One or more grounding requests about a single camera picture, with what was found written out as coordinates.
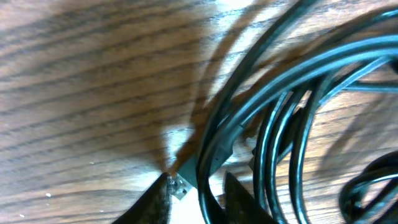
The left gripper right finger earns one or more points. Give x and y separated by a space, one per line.
240 206

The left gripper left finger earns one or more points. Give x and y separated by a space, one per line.
153 207

